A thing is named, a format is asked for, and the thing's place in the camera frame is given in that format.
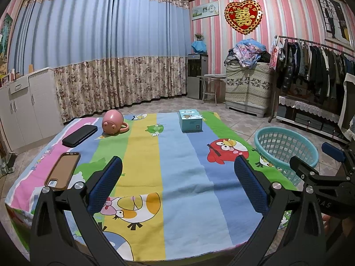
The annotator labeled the clear plastic bag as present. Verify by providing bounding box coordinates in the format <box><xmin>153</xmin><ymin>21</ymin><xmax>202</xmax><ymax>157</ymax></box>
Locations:
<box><xmin>0</xmin><ymin>155</ymin><xmax>9</xmax><ymax>176</ymax></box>

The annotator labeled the black case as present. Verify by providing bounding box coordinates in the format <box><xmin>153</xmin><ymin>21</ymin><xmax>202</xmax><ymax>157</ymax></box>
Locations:
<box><xmin>61</xmin><ymin>125</ymin><xmax>98</xmax><ymax>148</ymax></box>

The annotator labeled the white cabinet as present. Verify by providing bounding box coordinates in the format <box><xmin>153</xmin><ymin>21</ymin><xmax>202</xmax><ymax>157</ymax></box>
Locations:
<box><xmin>0</xmin><ymin>68</ymin><xmax>63</xmax><ymax>154</ymax></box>

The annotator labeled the pink hanging bag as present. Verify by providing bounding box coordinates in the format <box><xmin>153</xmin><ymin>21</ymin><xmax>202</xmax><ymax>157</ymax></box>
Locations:
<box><xmin>269</xmin><ymin>44</ymin><xmax>279</xmax><ymax>70</ymax></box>

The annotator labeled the small grey table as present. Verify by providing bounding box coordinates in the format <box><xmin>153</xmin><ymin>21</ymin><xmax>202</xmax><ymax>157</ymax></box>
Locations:
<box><xmin>197</xmin><ymin>74</ymin><xmax>226</xmax><ymax>104</ymax></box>

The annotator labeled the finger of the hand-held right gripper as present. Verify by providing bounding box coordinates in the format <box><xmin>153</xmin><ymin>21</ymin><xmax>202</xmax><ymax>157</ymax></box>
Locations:
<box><xmin>322</xmin><ymin>142</ymin><xmax>355</xmax><ymax>162</ymax></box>
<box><xmin>289</xmin><ymin>156</ymin><xmax>348</xmax><ymax>179</ymax></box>

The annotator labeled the teal plastic basket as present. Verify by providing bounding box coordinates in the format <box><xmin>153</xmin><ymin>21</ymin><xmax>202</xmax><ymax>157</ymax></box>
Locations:
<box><xmin>254</xmin><ymin>127</ymin><xmax>319</xmax><ymax>187</ymax></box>

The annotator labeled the framed wall poster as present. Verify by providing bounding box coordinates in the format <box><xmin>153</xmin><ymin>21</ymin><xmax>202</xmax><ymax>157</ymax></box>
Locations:
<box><xmin>315</xmin><ymin>0</ymin><xmax>355</xmax><ymax>45</ymax></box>

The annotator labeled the blue floral curtain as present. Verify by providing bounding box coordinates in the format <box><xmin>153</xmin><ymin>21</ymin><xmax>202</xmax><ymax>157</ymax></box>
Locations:
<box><xmin>7</xmin><ymin>0</ymin><xmax>192</xmax><ymax>117</ymax></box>

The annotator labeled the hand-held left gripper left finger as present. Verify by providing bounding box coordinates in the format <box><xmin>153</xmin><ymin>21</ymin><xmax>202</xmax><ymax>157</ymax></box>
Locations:
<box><xmin>29</xmin><ymin>156</ymin><xmax>123</xmax><ymax>266</ymax></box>

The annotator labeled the landscape wall picture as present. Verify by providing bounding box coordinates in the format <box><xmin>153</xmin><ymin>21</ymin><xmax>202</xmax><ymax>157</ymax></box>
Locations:
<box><xmin>192</xmin><ymin>1</ymin><xmax>219</xmax><ymax>21</ymax></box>

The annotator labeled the metal clothes rack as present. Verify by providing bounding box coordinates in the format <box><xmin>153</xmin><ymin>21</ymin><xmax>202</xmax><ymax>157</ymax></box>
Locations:
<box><xmin>268</xmin><ymin>35</ymin><xmax>355</xmax><ymax>124</ymax></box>

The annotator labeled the blue covered water bottle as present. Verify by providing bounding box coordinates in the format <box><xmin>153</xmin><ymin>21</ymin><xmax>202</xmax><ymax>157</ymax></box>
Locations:
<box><xmin>191</xmin><ymin>40</ymin><xmax>208</xmax><ymax>54</ymax></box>

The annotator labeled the colourful wall poster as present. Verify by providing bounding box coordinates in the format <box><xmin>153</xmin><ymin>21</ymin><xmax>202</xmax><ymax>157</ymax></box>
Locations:
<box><xmin>0</xmin><ymin>14</ymin><xmax>14</xmax><ymax>61</ymax></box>

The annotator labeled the row of hanging clothes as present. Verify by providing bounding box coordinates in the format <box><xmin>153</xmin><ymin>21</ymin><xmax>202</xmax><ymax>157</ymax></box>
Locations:
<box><xmin>273</xmin><ymin>40</ymin><xmax>355</xmax><ymax>108</ymax></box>

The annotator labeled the cartoon printed blanket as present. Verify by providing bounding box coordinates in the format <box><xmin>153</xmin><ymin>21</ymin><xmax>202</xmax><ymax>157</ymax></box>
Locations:
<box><xmin>6</xmin><ymin>111</ymin><xmax>298</xmax><ymax>262</ymax></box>

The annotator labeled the low cabinet with lace cloth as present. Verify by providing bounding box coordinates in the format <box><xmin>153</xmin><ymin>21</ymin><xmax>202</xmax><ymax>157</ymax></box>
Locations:
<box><xmin>277</xmin><ymin>96</ymin><xmax>344</xmax><ymax>142</ymax></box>

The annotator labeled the teal tissue box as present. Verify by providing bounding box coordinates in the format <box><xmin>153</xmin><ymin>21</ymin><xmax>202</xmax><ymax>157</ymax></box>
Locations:
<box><xmin>178</xmin><ymin>109</ymin><xmax>203</xmax><ymax>133</ymax></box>

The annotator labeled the brown phone case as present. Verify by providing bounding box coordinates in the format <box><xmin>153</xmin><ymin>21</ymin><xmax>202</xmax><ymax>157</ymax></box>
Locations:
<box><xmin>44</xmin><ymin>152</ymin><xmax>81</xmax><ymax>191</ymax></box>

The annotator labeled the cloth covered cabinet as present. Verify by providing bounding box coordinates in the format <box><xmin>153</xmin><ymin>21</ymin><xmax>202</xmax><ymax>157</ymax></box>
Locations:
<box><xmin>225</xmin><ymin>62</ymin><xmax>274</xmax><ymax>117</ymax></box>

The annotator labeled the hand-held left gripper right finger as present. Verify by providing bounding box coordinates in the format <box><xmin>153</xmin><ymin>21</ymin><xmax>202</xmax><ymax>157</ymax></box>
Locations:
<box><xmin>234</xmin><ymin>155</ymin><xmax>326</xmax><ymax>266</ymax></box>

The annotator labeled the chair with white cloth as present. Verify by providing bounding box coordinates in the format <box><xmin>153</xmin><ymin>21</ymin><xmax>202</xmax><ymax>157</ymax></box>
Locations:
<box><xmin>338</xmin><ymin>73</ymin><xmax>355</xmax><ymax>142</ymax></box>

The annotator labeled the grey water dispenser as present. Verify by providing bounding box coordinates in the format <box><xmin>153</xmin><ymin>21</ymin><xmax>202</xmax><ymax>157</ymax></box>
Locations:
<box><xmin>187</xmin><ymin>54</ymin><xmax>208</xmax><ymax>100</ymax></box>

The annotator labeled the pink pig mug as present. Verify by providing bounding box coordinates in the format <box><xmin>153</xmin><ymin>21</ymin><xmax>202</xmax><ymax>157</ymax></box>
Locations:
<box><xmin>102</xmin><ymin>110</ymin><xmax>130</xmax><ymax>136</ymax></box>

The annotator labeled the pile of clothes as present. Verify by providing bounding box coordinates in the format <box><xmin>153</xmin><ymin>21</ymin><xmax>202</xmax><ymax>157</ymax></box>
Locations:
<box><xmin>225</xmin><ymin>39</ymin><xmax>272</xmax><ymax>68</ymax></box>

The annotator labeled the red heart wall decoration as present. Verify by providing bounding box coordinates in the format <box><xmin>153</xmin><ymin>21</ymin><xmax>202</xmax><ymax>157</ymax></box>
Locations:
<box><xmin>225</xmin><ymin>1</ymin><xmax>262</xmax><ymax>34</ymax></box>

